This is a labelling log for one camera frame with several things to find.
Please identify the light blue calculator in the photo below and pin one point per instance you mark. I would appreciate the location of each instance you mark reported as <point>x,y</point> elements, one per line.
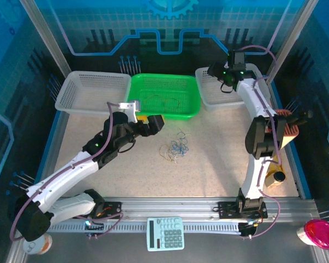
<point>165,234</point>

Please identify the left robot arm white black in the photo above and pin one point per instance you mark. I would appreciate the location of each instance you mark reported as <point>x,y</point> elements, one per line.
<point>63,171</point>

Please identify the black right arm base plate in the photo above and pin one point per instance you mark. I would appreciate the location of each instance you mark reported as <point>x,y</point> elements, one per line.
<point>227,209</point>

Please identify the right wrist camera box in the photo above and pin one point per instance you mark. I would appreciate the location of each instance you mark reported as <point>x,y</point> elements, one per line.
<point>239,57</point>

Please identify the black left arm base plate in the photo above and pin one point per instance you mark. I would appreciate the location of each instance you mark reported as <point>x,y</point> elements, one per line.
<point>113,209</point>

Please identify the white perforated plastic basket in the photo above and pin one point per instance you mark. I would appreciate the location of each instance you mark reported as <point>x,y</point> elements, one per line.
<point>93,93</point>
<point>208,93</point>

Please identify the aluminium front rail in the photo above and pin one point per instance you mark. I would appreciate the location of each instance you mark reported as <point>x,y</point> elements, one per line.
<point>167,204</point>

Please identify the white cup pink lid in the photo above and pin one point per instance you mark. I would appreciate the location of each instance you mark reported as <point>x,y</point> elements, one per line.
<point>318,234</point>

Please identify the aluminium frame post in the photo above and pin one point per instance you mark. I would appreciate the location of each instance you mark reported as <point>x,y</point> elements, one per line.
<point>292,35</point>
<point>44,34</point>

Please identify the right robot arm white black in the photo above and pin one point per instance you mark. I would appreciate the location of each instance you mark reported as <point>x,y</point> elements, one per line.
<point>252,96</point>

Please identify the green perforated plastic basket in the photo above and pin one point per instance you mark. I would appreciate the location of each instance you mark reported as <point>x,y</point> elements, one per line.
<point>159,87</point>

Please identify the white tape roll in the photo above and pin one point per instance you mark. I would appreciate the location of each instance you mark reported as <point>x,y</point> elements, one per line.
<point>41,245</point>

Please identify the beige orange slotted holder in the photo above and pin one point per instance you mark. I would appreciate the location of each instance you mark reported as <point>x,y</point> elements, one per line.
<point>290,131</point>

